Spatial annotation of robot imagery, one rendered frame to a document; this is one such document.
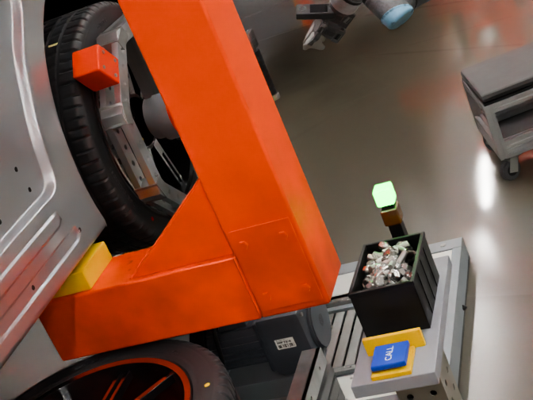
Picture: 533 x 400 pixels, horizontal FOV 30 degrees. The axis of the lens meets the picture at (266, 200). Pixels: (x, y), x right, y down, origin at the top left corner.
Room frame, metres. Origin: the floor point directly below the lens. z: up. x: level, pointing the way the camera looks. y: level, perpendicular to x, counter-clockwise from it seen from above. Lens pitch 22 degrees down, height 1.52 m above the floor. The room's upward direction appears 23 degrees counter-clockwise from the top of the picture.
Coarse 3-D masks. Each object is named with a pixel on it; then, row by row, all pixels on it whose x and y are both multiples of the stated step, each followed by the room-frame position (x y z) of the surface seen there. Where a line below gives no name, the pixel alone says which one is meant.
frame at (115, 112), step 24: (120, 24) 2.53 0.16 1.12; (120, 48) 2.43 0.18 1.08; (120, 72) 2.38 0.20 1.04; (120, 96) 2.34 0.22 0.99; (120, 120) 2.32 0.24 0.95; (120, 144) 2.33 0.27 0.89; (144, 144) 2.34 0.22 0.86; (144, 168) 2.31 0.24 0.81; (144, 192) 2.32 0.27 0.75; (168, 192) 2.36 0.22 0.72
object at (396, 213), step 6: (396, 204) 1.99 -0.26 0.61; (384, 210) 1.98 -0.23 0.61; (390, 210) 1.97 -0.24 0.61; (396, 210) 1.97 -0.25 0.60; (384, 216) 1.98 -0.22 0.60; (390, 216) 1.97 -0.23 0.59; (396, 216) 1.97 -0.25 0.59; (402, 216) 1.99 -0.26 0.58; (384, 222) 1.98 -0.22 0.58; (390, 222) 1.97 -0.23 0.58; (396, 222) 1.97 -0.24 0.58
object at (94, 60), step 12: (84, 48) 2.36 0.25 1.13; (96, 48) 2.34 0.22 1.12; (72, 60) 2.36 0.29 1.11; (84, 60) 2.34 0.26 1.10; (96, 60) 2.32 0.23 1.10; (108, 60) 2.36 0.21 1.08; (84, 72) 2.32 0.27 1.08; (96, 72) 2.31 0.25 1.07; (108, 72) 2.33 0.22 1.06; (84, 84) 2.35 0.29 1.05; (96, 84) 2.36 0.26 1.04; (108, 84) 2.36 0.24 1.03
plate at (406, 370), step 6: (414, 348) 1.67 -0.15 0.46; (408, 354) 1.65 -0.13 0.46; (414, 354) 1.65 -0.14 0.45; (408, 360) 1.63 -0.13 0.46; (408, 366) 1.61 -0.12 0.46; (372, 372) 1.64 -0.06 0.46; (378, 372) 1.63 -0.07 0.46; (384, 372) 1.63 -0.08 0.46; (390, 372) 1.62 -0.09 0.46; (396, 372) 1.61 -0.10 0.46; (402, 372) 1.61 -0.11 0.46; (408, 372) 1.60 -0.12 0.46; (372, 378) 1.63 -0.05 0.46; (378, 378) 1.62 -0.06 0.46; (384, 378) 1.62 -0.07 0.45
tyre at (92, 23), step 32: (64, 32) 2.50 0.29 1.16; (96, 32) 2.54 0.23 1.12; (64, 64) 2.41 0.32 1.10; (64, 96) 2.36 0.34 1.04; (64, 128) 2.34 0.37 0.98; (96, 128) 2.35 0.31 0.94; (96, 160) 2.30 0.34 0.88; (96, 192) 2.31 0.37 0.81; (128, 192) 2.35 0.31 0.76; (128, 224) 2.33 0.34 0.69; (160, 224) 2.42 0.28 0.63
